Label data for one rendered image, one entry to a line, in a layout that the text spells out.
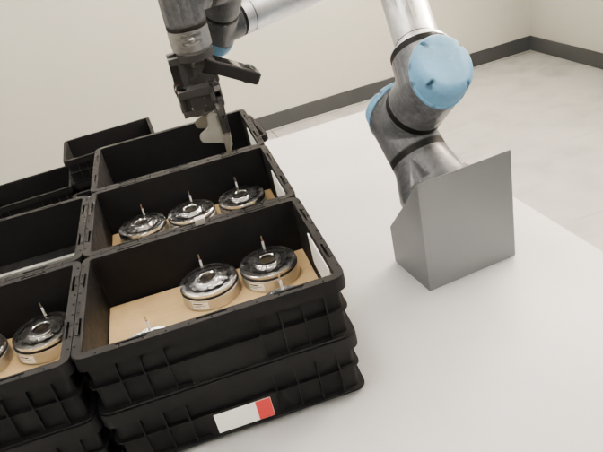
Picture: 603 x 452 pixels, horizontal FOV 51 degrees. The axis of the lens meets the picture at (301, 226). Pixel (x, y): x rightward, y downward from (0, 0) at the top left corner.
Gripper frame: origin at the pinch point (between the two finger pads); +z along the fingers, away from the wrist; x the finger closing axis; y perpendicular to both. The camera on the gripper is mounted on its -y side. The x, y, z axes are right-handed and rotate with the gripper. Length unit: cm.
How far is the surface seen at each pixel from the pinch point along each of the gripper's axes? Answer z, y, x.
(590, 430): 21, -33, 72
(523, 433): 21, -25, 69
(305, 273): 13.0, -5.0, 31.3
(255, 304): 0.7, 5.8, 49.0
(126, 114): 99, 37, -265
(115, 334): 13.2, 29.0, 31.3
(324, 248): 3.4, -7.6, 38.4
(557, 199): 111, -138, -79
